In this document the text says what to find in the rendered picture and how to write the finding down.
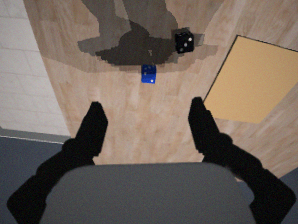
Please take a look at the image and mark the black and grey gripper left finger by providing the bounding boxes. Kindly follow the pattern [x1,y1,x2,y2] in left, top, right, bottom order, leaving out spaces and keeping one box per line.
[6,101,108,224]

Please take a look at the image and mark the tan flat mat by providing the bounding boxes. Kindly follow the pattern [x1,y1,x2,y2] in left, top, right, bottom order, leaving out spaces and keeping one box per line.
[203,36,298,124]

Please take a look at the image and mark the blue die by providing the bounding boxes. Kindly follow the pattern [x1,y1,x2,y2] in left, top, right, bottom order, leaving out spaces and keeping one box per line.
[141,65,156,84]

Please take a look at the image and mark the black die with white pips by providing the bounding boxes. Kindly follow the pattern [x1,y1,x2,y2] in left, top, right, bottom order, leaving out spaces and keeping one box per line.
[175,32,194,54]

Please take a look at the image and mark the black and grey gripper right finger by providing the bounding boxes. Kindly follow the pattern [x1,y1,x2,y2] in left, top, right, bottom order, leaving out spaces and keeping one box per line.
[188,97,296,224]

